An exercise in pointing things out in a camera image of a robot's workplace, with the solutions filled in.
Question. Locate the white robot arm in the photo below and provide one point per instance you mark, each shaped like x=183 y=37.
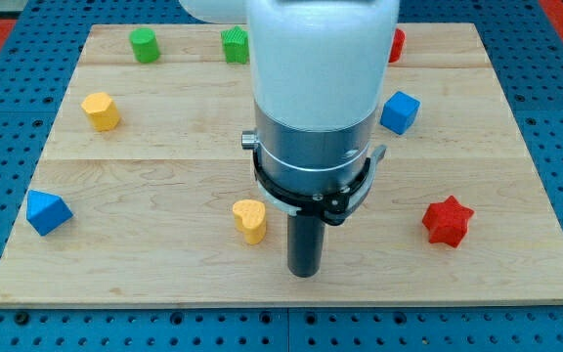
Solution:
x=317 y=71

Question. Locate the yellow hexagon block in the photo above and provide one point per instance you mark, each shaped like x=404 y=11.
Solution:
x=101 y=110

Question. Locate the green cylinder block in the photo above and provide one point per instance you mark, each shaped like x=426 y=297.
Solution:
x=144 y=45

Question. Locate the red star block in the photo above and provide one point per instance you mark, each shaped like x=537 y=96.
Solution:
x=447 y=221

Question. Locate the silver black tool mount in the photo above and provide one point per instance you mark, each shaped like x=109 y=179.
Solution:
x=326 y=174

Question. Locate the green star block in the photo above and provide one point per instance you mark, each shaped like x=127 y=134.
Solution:
x=235 y=45

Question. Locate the wooden board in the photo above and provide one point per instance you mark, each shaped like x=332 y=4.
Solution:
x=169 y=211

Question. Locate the yellow heart block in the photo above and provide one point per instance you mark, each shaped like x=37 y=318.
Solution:
x=250 y=219

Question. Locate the blue triangular block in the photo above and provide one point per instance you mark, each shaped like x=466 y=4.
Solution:
x=45 y=212

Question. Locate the red block behind arm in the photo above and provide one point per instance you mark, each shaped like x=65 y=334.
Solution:
x=397 y=45

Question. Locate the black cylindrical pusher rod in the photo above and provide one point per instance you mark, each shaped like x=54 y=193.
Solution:
x=305 y=239

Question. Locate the blue cube block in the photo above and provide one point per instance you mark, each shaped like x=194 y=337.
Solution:
x=399 y=112

